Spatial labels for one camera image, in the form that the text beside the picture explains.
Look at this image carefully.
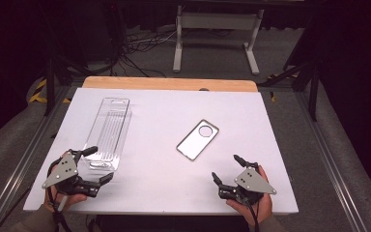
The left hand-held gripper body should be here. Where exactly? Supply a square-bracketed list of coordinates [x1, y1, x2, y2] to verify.
[42, 148, 100, 198]

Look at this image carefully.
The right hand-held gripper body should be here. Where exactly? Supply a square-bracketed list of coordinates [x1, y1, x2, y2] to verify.
[217, 161, 278, 206]

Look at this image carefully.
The clear plastic packaging box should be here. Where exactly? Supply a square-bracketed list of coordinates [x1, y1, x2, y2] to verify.
[80, 97, 133, 172]

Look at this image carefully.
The grey phone case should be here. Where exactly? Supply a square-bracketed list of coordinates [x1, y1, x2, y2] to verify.
[176, 119, 220, 161]

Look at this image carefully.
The person's right hand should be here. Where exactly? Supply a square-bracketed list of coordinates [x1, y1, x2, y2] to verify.
[225, 165, 274, 227]

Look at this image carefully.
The person's left hand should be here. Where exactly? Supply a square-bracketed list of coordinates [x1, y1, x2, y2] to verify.
[43, 185, 88, 214]

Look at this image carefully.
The white board sheet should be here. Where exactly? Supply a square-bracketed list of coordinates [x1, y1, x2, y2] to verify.
[23, 87, 300, 217]

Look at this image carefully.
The black metal stand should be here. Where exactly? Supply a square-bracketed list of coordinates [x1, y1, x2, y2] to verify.
[259, 47, 324, 122]
[43, 56, 90, 117]

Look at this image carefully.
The yellow black floor tape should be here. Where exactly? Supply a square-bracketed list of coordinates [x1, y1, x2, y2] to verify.
[28, 78, 72, 104]

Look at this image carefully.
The wooden table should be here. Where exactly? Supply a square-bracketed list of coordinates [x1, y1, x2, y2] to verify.
[81, 75, 259, 94]

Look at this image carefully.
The white metal stand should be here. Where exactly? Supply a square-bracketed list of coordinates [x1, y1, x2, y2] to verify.
[172, 4, 265, 76]

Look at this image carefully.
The right hand-held gripper cable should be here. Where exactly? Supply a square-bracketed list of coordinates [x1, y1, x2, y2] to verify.
[243, 197, 261, 232]

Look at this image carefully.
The hand-held gripper cable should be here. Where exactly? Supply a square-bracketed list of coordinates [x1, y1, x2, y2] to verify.
[45, 185, 72, 232]
[243, 197, 261, 232]

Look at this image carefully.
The aluminium rail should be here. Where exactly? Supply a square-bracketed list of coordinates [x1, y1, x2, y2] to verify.
[294, 91, 368, 232]
[0, 86, 72, 232]

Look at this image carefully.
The left hand-held gripper cable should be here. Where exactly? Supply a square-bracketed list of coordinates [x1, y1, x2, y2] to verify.
[45, 185, 72, 232]

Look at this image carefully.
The bundle of floor cables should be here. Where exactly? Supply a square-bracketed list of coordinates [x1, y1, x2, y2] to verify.
[110, 27, 179, 78]

